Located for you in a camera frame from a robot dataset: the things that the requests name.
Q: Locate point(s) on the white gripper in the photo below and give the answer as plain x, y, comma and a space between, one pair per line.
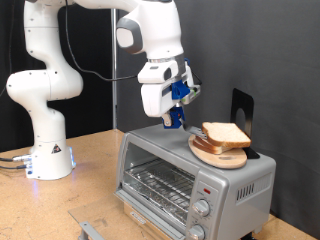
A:
151, 100

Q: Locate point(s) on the metal spatula with blue block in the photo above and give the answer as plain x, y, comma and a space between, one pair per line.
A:
178, 116

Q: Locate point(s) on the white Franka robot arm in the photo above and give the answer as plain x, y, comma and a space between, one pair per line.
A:
43, 86

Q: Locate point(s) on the silver toaster oven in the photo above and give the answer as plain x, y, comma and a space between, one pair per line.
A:
160, 140

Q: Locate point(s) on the silver oven knob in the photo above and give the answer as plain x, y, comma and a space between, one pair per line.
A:
196, 232
201, 207

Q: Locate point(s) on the wooden box under oven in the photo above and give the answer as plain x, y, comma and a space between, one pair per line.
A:
140, 228

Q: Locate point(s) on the vertical metal pole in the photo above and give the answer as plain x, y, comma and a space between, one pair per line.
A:
114, 100

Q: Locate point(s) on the round wooden board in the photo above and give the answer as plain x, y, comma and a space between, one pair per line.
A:
220, 160

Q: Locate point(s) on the black metal bookend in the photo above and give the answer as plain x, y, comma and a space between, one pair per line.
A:
248, 103

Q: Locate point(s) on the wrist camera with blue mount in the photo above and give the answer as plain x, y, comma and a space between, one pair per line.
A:
180, 90

